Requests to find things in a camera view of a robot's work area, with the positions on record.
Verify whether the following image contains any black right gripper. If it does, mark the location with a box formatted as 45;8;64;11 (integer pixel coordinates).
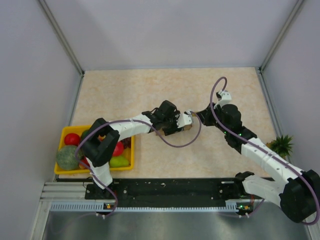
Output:
197;102;230;135

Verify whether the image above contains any brown cardboard express box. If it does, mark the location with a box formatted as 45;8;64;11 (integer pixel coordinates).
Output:
156;124;193;136

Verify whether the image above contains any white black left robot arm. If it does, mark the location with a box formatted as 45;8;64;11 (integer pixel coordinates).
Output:
80;100;181;199

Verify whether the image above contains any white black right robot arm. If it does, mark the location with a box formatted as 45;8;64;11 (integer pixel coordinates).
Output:
196;104;320;226

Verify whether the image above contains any dark purple grape bunch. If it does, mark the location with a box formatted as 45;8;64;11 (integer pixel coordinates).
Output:
121;137;132;149

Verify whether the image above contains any red apple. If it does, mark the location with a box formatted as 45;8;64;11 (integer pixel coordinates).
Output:
63;133;81;146
112;141;124;157

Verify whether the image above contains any pineapple with green crown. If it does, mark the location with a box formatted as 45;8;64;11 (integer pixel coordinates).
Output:
266;135;293;159

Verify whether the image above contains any green pear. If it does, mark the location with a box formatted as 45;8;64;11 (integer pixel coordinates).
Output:
109;155;130;168

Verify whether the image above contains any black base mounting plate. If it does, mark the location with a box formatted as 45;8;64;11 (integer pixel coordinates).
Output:
84;178;260;208

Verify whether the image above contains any red strawberry cluster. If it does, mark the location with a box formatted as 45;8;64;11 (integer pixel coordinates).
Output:
78;156;90;170

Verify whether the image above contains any green striped melon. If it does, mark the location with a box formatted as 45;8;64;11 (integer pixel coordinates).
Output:
55;145;84;171

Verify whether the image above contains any yellow plastic fruit bin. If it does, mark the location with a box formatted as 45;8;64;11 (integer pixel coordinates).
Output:
54;125;135;175

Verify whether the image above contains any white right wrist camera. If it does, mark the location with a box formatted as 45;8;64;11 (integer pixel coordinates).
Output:
216;90;232;107

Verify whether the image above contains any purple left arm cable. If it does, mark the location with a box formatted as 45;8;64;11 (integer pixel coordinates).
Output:
74;110;202;217

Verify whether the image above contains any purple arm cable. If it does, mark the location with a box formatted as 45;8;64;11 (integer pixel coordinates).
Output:
209;76;318;226
74;110;202;217

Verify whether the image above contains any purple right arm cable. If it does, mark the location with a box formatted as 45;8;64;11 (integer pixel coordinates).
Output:
209;76;318;226

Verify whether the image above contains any grey slotted cable duct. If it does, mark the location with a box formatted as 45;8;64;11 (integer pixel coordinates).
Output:
50;202;114;212

